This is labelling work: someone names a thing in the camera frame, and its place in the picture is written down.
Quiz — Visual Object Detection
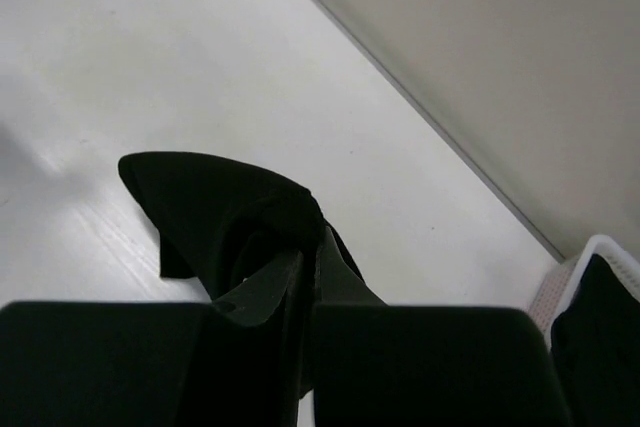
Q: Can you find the white plastic basket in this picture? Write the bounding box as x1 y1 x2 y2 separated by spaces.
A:
528 234 639 349

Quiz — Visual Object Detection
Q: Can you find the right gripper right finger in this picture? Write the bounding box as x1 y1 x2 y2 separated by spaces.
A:
310 230 571 426

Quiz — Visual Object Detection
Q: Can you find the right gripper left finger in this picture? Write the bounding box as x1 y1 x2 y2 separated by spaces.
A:
1 251 305 426

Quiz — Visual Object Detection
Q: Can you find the black skirt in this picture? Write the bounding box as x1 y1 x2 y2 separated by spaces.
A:
551 255 639 426
118 151 372 313

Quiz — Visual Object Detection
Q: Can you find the black skirt in basket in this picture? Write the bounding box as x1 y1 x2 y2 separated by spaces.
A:
551 255 639 426

